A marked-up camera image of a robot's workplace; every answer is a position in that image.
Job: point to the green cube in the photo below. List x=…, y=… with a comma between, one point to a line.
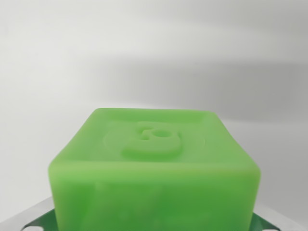
x=154, y=173

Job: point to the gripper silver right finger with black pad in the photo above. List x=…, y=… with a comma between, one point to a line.
x=272, y=222

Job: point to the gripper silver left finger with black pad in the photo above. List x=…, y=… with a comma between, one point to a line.
x=29, y=217

